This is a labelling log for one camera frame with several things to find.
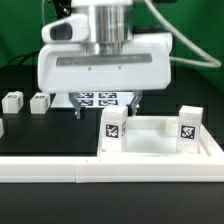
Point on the white square tabletop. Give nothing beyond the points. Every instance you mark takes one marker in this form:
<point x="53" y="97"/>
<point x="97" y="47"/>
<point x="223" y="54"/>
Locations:
<point x="156" y="136"/>

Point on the white L-shaped obstacle fence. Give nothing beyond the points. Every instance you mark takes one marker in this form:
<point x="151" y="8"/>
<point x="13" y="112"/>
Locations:
<point x="104" y="169"/>

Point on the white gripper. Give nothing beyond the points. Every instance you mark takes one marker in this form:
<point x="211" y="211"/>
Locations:
<point x="65" y="64"/>

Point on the white sheet with AprilTags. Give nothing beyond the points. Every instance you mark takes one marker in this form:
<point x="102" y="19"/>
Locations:
<point x="93" y="99"/>

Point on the white part at left edge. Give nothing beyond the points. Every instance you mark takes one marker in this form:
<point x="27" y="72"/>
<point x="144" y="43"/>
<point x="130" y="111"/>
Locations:
<point x="1" y="128"/>

